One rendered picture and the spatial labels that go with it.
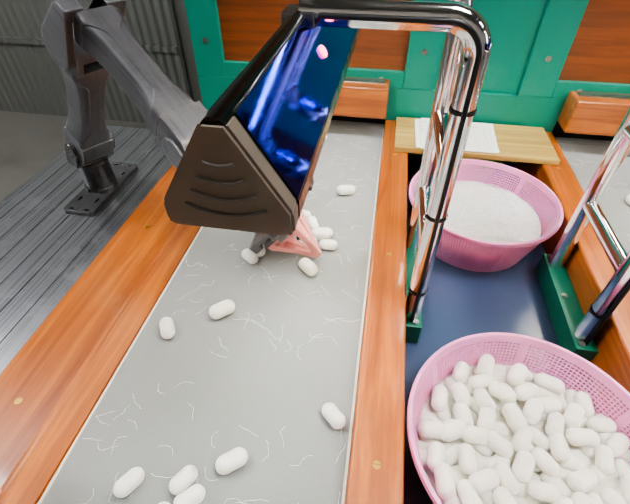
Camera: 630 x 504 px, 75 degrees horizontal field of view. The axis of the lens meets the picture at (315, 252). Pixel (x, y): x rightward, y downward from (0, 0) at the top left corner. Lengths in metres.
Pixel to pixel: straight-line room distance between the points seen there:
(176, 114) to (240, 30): 0.49
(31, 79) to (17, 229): 2.40
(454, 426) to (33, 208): 0.92
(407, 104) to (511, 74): 0.22
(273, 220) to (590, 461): 0.46
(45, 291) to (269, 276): 0.40
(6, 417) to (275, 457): 0.30
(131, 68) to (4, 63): 2.81
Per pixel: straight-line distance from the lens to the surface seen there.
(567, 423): 0.59
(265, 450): 0.50
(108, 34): 0.69
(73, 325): 0.63
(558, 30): 1.04
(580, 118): 1.06
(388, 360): 0.53
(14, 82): 3.47
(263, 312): 0.60
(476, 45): 0.42
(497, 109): 1.07
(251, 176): 0.23
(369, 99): 0.97
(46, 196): 1.11
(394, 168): 0.86
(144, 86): 0.64
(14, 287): 0.89
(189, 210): 0.26
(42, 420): 0.57
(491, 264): 0.78
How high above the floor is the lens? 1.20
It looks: 43 degrees down
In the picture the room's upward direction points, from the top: straight up
